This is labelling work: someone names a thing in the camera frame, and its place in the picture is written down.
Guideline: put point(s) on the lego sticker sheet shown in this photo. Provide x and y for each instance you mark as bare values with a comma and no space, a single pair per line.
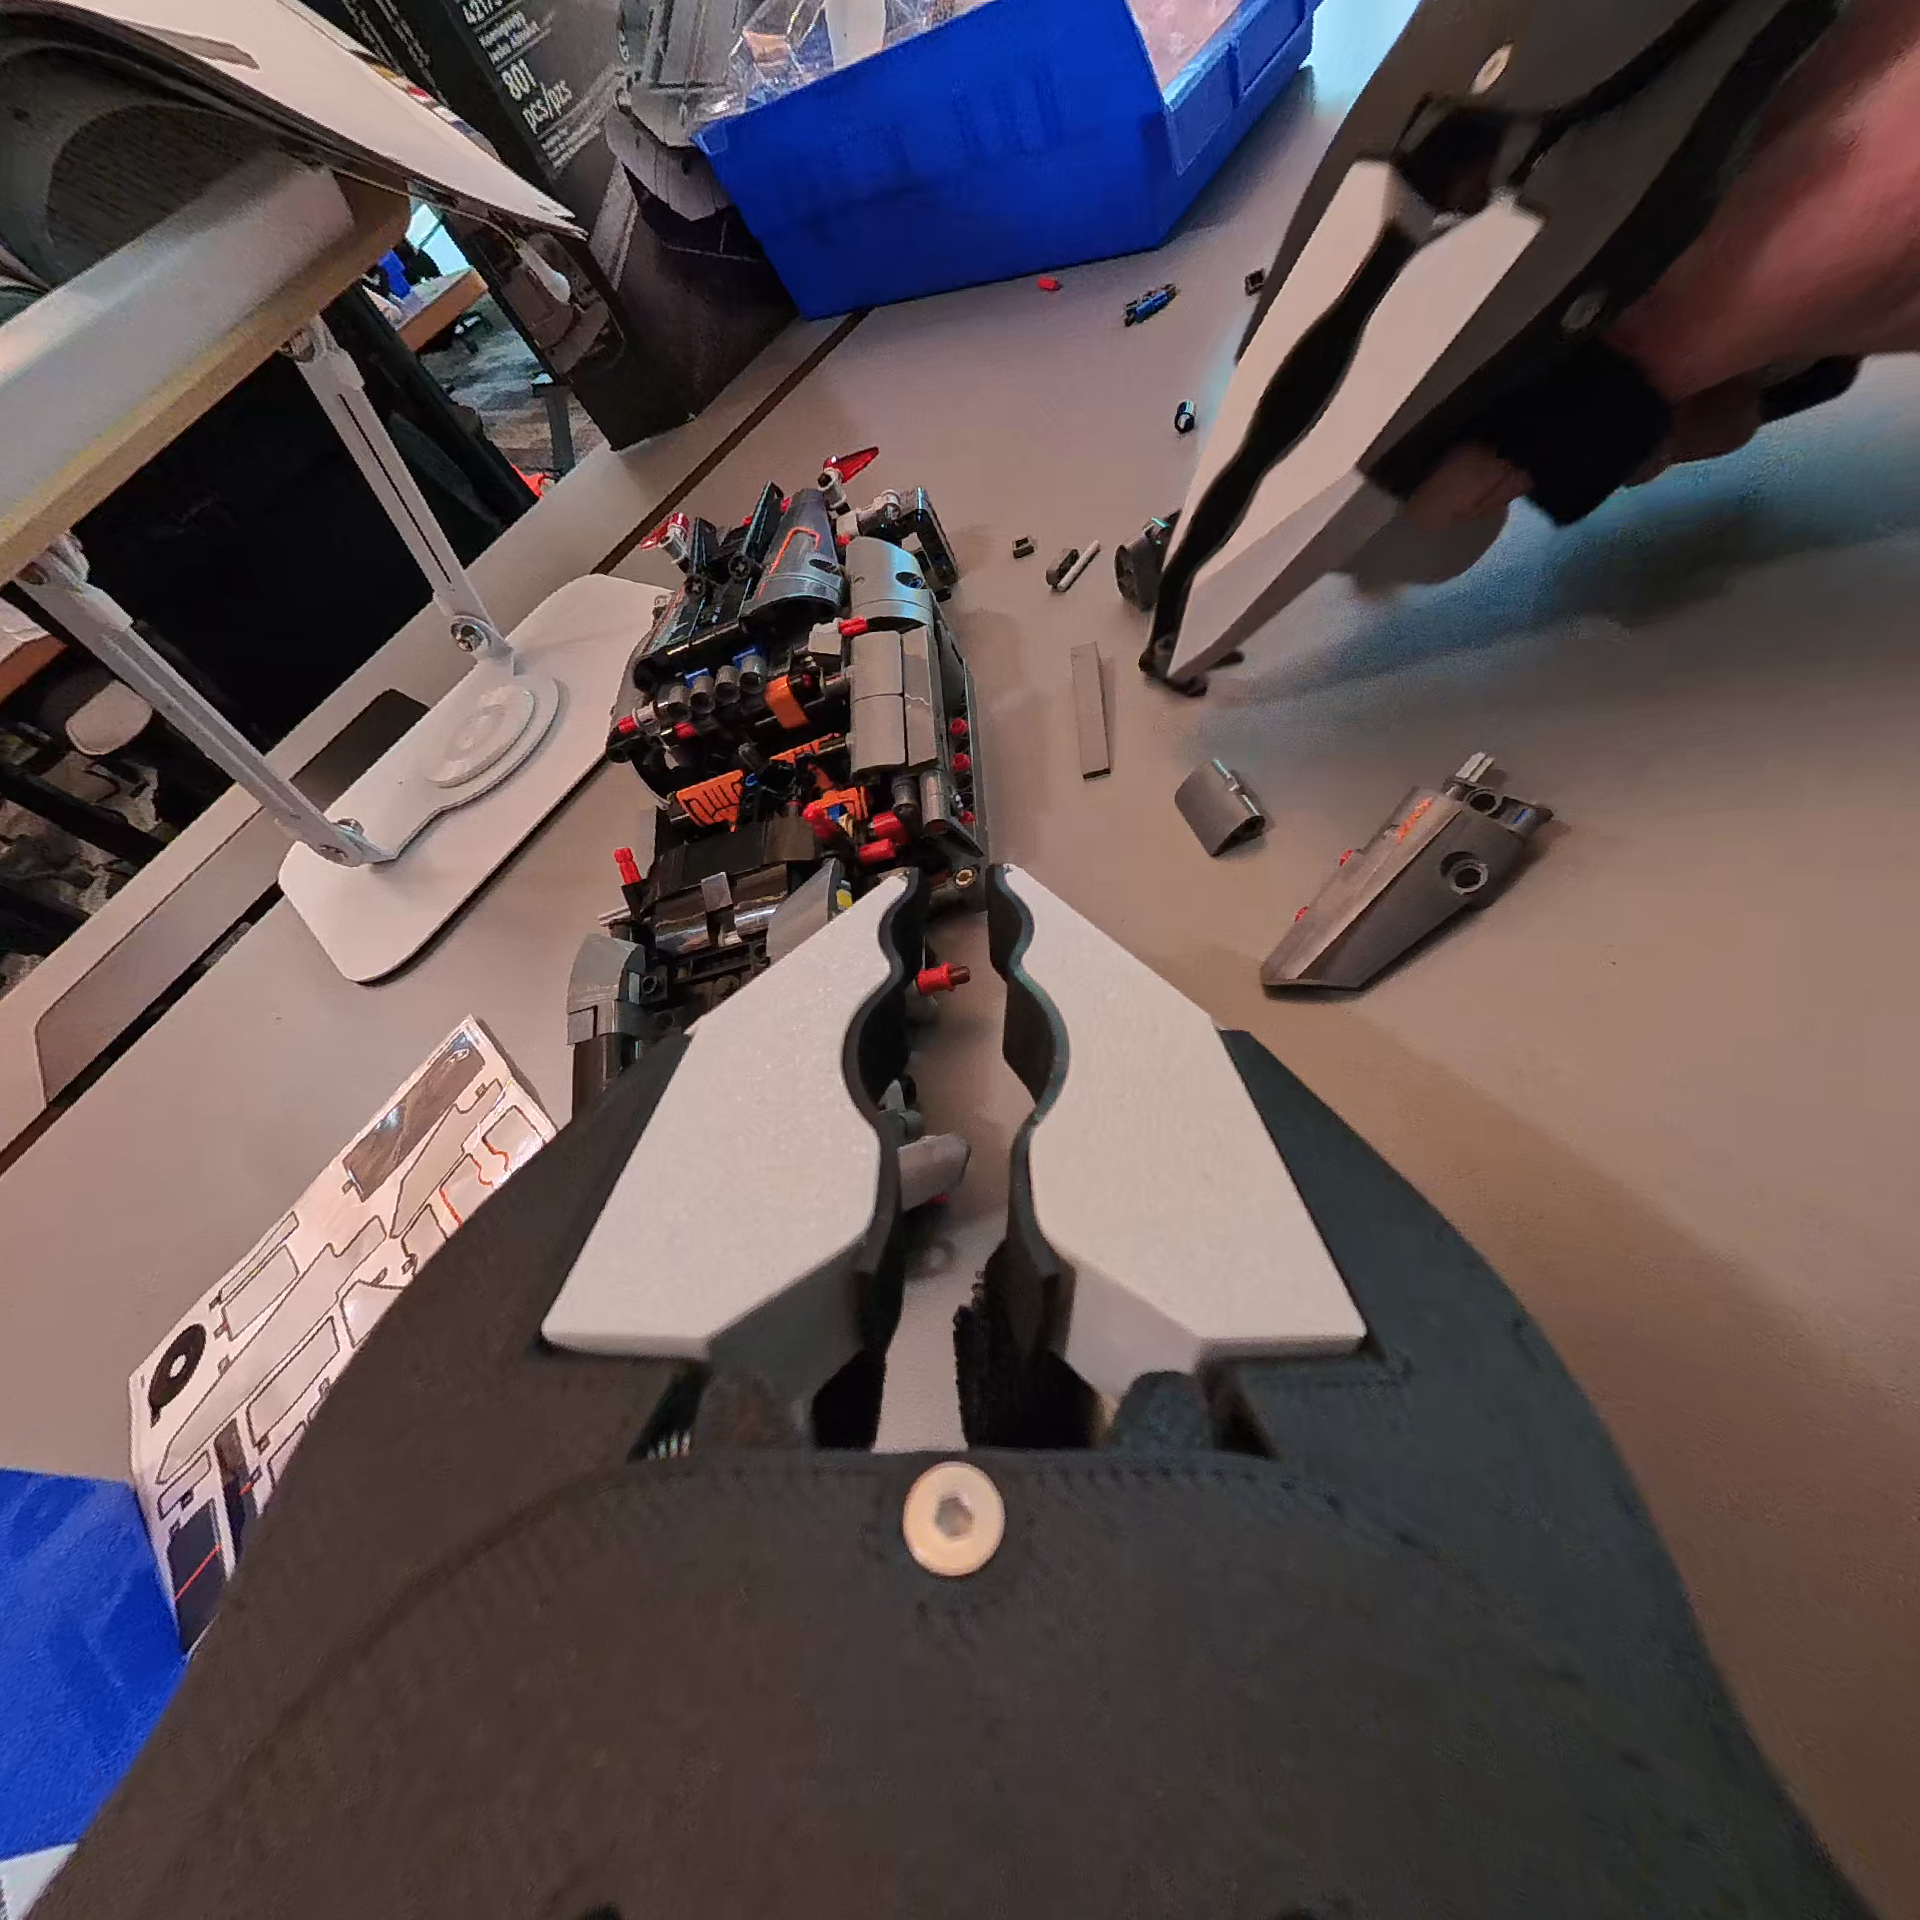
299,1277

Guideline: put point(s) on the white lego bar piece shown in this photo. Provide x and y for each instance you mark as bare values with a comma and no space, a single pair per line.
1071,568

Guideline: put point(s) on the scattered small lego pieces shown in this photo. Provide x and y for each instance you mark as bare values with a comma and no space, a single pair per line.
1148,305

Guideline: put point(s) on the pile of clear plastic bags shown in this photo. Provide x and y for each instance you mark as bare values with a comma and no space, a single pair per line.
901,30

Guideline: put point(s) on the white book stand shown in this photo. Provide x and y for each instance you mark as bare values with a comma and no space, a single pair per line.
450,840

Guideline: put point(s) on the black lego set box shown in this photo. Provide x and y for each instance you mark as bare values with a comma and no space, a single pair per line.
629,300

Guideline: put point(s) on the blue plastic storage bin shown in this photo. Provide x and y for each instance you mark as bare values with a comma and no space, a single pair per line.
76,1652
961,181

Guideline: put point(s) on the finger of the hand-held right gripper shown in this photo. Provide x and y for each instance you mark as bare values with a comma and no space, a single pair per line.
1381,389
1305,271

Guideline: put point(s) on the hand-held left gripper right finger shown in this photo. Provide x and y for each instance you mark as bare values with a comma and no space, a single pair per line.
1201,1185

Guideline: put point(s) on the lego instruction booklet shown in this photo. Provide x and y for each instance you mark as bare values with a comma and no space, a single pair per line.
376,105

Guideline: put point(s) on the dark grey lego wedge panel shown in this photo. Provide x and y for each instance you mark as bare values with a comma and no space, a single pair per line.
1395,885

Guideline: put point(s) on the lego car model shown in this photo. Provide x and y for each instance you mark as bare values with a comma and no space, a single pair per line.
884,691

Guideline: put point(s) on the person's right hand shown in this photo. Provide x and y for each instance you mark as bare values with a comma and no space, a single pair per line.
1799,225

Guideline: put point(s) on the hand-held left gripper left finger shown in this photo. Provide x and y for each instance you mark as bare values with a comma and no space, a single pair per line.
720,1185

